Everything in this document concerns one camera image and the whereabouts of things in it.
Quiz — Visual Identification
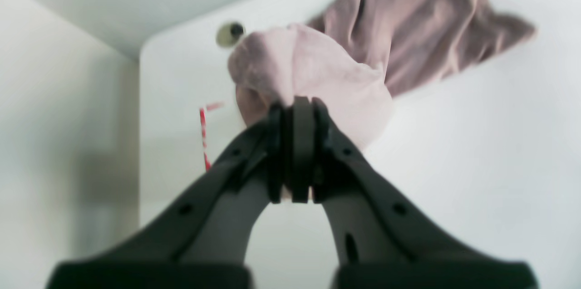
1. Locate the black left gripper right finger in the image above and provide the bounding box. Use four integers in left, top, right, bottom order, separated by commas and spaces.
292, 97, 538, 289

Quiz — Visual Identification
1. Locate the red tape marking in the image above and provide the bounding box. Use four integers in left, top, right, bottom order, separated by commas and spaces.
199, 101, 224, 171

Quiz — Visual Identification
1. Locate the dusty pink T-shirt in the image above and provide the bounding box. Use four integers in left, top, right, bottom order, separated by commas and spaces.
227, 0, 535, 150

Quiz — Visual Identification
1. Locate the right table grommet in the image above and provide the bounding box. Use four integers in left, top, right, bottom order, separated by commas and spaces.
216, 21, 246, 49

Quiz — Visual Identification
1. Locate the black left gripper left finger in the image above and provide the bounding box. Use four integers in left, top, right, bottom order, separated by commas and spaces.
47, 104, 284, 289

